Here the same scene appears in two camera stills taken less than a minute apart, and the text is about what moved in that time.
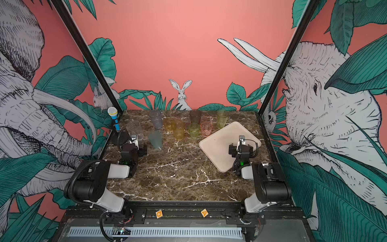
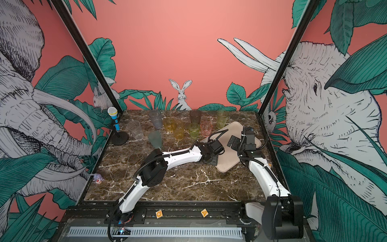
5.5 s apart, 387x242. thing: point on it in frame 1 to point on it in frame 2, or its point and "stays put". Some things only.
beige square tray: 215,146 stays put
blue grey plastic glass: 156,118 stays put
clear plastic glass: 134,128 stays put
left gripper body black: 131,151 to 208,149
